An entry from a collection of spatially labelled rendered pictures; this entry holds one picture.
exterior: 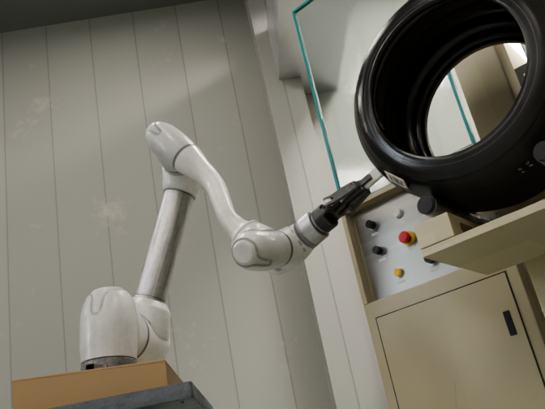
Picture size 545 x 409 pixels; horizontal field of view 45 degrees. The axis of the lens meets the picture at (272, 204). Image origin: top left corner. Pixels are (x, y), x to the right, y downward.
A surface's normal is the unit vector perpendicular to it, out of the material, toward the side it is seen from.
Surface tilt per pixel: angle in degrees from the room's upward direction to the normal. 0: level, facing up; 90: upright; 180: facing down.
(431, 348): 90
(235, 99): 90
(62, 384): 90
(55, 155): 90
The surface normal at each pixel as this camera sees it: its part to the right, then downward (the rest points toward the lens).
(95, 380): -0.01, -0.40
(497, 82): -0.65, -0.19
